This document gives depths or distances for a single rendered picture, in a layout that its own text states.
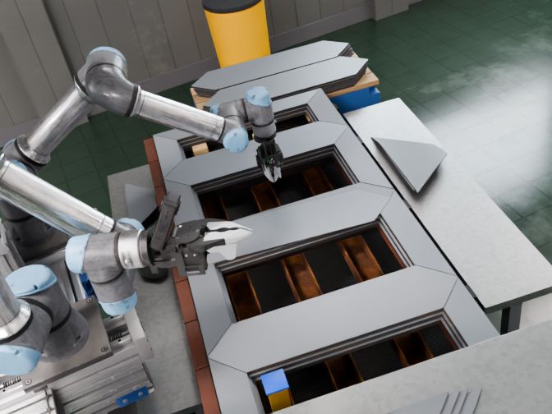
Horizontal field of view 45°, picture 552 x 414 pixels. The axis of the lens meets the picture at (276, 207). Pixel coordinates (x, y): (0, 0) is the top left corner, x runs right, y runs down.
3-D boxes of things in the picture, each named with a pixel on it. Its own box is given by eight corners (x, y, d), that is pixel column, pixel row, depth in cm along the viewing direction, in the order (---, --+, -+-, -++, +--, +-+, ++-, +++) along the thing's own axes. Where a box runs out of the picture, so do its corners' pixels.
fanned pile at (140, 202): (153, 176, 282) (149, 168, 279) (165, 232, 252) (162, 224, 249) (124, 184, 281) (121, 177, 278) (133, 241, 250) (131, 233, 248)
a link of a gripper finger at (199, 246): (227, 236, 127) (184, 240, 128) (226, 228, 126) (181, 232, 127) (225, 250, 123) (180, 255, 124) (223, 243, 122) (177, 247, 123)
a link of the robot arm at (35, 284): (75, 292, 166) (56, 254, 157) (61, 334, 156) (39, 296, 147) (30, 296, 167) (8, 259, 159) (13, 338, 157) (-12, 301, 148)
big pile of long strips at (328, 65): (347, 45, 324) (346, 34, 320) (378, 80, 293) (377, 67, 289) (190, 88, 314) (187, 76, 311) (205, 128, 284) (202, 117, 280)
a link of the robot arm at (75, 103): (-14, 181, 198) (103, 55, 181) (-7, 154, 210) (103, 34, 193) (21, 200, 205) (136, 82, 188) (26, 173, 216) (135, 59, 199)
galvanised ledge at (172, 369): (154, 168, 292) (151, 163, 290) (209, 407, 191) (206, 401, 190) (109, 181, 289) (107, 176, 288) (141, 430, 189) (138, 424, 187)
